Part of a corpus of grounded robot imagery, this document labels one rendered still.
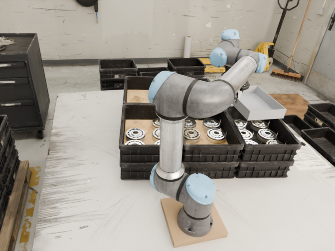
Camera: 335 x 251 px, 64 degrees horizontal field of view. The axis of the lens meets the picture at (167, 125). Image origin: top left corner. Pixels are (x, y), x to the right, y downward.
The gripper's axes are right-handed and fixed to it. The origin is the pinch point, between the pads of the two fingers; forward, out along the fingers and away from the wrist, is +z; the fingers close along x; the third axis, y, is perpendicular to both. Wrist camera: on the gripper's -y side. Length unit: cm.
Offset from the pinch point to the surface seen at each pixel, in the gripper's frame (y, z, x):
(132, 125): 25, 10, 53
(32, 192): 69, 68, 145
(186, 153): -10.9, 10.7, 33.9
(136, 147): -7, -1, 55
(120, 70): 168, 39, 43
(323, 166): -21, 52, -42
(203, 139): 3.5, 19.9, 19.2
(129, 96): 60, 11, 48
